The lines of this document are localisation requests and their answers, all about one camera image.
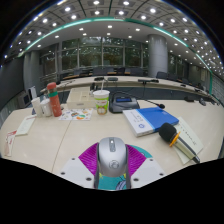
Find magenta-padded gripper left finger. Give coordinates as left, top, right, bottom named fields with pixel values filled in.
left=59, top=142, right=101, bottom=190

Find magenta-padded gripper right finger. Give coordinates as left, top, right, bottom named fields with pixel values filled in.
left=124, top=143, right=167, bottom=190

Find silver computer mouse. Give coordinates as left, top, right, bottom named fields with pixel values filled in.
left=96, top=136, right=129, bottom=179

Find round teal mouse pad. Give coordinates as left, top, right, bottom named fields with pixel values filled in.
left=97, top=144, right=154, bottom=192

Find black handheld microphone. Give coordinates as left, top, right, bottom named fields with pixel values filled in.
left=158, top=122, right=202, bottom=164

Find blue and white book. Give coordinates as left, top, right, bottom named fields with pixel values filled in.
left=122, top=106, right=180, bottom=138

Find colourful leaflet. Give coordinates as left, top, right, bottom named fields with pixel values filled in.
left=58, top=108, right=94, bottom=122

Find paper cup with green print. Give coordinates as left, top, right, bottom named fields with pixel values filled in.
left=92, top=89, right=111, bottom=116

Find black desk conference unit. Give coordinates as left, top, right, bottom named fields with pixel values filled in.
left=108, top=90, right=166, bottom=114

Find pale cardboard box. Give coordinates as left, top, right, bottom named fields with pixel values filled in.
left=66, top=87, right=98, bottom=110

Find orange-red drink bottle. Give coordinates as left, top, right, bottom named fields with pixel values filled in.
left=46, top=81, right=63, bottom=118

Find white booklet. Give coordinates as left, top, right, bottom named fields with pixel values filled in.
left=14, top=114, right=37, bottom=137

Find tall white cup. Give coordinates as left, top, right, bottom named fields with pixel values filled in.
left=30, top=96, right=44, bottom=118

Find dark office chairs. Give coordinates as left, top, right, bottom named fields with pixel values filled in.
left=68, top=65, right=209, bottom=89

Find ceiling lights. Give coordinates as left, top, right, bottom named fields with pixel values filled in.
left=3, top=0, right=223, bottom=68

